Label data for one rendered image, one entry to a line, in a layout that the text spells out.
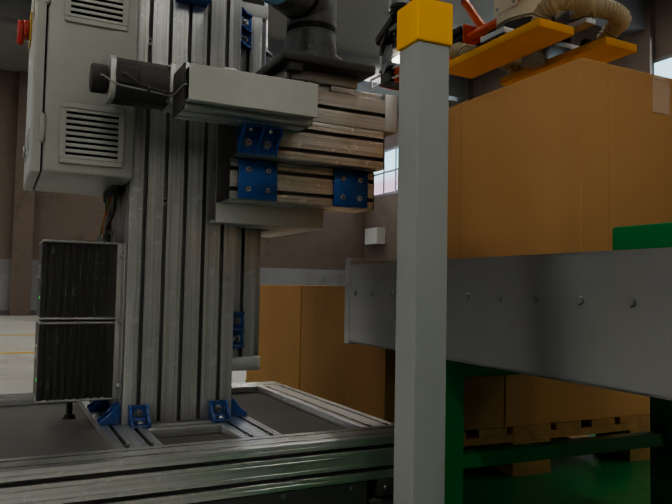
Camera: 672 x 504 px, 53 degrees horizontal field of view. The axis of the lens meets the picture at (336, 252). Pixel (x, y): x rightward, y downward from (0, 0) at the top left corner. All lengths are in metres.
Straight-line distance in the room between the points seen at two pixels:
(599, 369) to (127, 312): 0.99
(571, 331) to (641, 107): 0.51
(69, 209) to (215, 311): 10.64
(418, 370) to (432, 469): 0.16
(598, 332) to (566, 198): 0.33
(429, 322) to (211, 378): 0.69
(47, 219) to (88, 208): 0.67
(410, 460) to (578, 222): 0.50
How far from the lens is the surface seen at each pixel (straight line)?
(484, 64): 1.69
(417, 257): 1.06
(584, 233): 1.24
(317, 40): 1.58
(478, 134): 1.48
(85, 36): 1.59
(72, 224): 12.17
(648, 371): 0.97
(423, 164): 1.08
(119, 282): 1.61
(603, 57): 1.70
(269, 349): 2.65
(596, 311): 1.02
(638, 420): 2.44
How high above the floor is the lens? 0.54
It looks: 3 degrees up
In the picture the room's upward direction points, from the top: 1 degrees clockwise
